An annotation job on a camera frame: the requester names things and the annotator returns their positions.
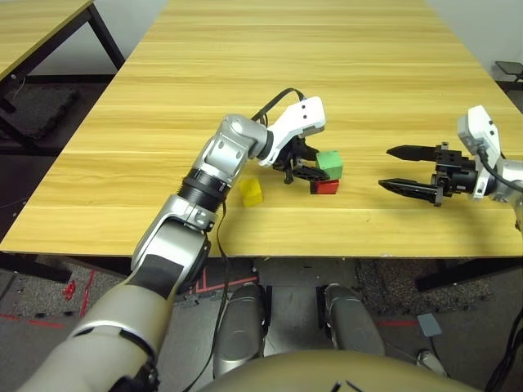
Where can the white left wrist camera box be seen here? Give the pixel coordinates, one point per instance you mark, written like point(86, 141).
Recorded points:
point(302, 114)

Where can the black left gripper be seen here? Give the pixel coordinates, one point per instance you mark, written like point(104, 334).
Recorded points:
point(290, 157)

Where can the small red floor object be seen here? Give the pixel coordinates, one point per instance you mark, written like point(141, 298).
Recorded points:
point(70, 290)

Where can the green wooden block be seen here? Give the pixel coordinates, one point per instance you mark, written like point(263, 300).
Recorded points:
point(330, 161)

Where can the black table foot bar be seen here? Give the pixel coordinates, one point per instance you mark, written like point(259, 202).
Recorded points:
point(466, 273)
point(37, 267)

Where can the black mat with red lines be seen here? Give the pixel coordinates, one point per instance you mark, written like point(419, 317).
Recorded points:
point(212, 281)

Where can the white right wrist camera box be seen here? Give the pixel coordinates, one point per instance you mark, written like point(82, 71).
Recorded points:
point(482, 126)

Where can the red floor tape strip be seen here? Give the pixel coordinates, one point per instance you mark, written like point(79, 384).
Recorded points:
point(86, 292)
point(396, 323)
point(37, 322)

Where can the black mesh chair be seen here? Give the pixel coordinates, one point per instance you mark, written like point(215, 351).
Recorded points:
point(510, 67)

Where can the red wooden block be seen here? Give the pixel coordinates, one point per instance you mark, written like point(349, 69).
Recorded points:
point(327, 188)

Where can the beige robot torso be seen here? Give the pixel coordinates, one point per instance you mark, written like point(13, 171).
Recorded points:
point(310, 375)

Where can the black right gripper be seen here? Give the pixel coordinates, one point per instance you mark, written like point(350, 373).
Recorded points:
point(455, 173)

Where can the grey foot pedal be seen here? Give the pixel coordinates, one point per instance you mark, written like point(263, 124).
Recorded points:
point(429, 324)

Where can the yellow wooden block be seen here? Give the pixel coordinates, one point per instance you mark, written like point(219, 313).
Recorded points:
point(251, 194)

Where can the wooden side table black frame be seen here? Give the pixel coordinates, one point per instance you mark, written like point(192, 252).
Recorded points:
point(24, 24)

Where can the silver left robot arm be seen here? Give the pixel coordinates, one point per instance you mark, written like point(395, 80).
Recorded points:
point(220, 155)

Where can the grey robot leg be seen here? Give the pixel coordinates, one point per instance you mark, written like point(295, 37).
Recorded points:
point(351, 322)
point(239, 326)

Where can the grey right robot leg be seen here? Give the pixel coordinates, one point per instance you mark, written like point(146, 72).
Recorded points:
point(351, 322)

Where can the black foam floor mat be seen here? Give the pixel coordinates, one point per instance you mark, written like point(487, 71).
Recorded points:
point(41, 108)

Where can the white shoe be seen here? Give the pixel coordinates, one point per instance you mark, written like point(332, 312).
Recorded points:
point(429, 361)

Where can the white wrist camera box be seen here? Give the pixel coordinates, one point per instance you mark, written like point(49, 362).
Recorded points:
point(482, 126)
point(302, 114)

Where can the grey left robot leg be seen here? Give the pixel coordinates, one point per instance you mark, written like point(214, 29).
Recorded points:
point(239, 326)

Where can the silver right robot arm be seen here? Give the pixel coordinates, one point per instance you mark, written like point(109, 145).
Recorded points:
point(510, 177)

